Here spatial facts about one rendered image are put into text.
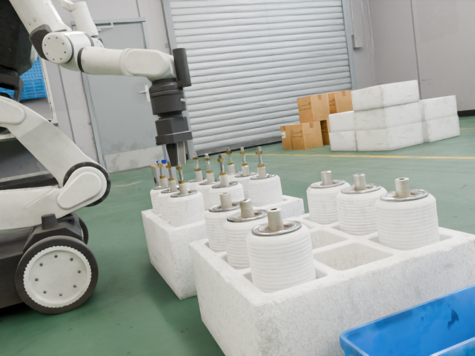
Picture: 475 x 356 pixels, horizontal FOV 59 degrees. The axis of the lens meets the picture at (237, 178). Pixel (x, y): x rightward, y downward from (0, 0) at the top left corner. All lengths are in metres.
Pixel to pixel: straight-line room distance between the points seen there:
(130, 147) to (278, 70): 2.67
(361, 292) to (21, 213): 1.06
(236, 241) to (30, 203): 0.84
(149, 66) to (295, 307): 0.71
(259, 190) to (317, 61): 6.37
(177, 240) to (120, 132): 5.25
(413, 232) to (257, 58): 6.33
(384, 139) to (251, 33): 3.80
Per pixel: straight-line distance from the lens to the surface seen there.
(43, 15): 1.24
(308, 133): 4.91
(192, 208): 1.10
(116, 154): 6.25
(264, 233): 0.60
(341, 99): 5.21
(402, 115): 3.81
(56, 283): 1.23
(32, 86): 6.16
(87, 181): 1.36
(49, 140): 1.40
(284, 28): 7.29
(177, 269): 1.09
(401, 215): 0.72
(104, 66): 1.17
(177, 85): 1.10
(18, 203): 1.42
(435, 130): 4.03
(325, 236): 0.86
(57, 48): 1.19
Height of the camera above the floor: 0.41
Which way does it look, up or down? 7 degrees down
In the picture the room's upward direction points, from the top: 9 degrees counter-clockwise
